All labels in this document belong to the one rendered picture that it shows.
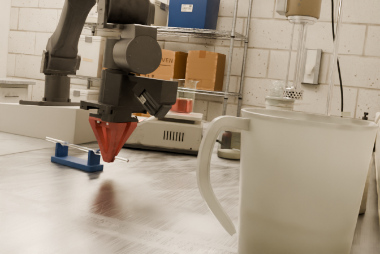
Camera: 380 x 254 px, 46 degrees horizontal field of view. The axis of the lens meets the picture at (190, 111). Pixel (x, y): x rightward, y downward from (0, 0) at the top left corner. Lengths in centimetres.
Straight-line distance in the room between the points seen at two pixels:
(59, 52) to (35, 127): 18
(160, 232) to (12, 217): 17
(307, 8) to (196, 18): 204
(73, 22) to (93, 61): 271
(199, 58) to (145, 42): 264
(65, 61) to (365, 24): 265
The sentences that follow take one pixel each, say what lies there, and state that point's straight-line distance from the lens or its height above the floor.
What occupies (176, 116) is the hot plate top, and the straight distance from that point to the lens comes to 101.
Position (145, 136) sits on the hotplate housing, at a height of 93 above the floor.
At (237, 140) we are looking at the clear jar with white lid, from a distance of 102.
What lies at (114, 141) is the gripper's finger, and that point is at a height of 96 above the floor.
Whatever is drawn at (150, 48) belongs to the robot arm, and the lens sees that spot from 66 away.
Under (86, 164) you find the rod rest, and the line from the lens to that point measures 79.
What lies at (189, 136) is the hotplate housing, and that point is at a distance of 101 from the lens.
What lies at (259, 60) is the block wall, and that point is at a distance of 353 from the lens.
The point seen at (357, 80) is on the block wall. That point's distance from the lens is 343.
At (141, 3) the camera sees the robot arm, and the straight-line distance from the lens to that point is 74.
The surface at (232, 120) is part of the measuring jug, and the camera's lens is 41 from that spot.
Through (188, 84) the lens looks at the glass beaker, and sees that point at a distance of 104.
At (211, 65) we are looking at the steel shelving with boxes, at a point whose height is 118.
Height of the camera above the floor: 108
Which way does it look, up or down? 4 degrees down
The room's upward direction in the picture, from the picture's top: 6 degrees clockwise
